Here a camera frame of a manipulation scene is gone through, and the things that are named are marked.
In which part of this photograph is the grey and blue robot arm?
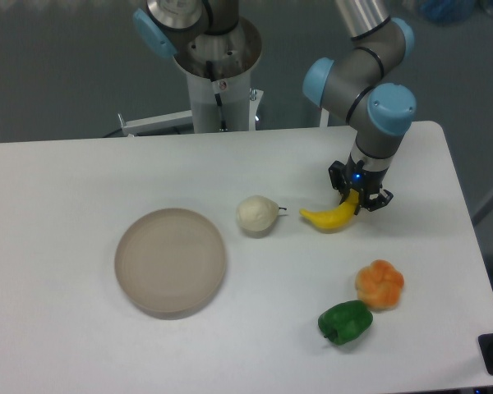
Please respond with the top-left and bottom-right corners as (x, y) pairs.
(132, 1), (417, 211)

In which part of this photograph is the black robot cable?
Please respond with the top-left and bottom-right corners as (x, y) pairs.
(205, 60), (229, 133)

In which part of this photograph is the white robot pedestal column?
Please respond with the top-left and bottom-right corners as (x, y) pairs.
(171, 18), (264, 134)

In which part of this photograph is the blue plastic bag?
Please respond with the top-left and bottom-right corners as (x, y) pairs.
(409, 0), (476, 25)

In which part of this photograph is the orange toy pumpkin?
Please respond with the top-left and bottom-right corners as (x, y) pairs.
(355, 259), (404, 310)

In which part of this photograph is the white metal base frame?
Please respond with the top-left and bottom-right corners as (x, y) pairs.
(105, 88), (264, 138)

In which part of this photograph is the white upright bracket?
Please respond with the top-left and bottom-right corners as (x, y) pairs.
(319, 108), (329, 128)

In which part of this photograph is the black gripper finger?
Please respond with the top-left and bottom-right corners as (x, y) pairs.
(354, 189), (394, 216)
(328, 161), (351, 203)

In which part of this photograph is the yellow toy banana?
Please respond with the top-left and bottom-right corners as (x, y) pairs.
(299, 190), (359, 231)

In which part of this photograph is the beige round plate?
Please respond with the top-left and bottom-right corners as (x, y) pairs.
(114, 208), (227, 319)

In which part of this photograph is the white toy pear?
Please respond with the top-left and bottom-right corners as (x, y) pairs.
(236, 195), (288, 237)

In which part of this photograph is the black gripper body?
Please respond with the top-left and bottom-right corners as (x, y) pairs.
(345, 157), (387, 195)

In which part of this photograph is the green toy bell pepper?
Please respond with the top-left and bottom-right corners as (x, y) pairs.
(318, 300), (373, 346)

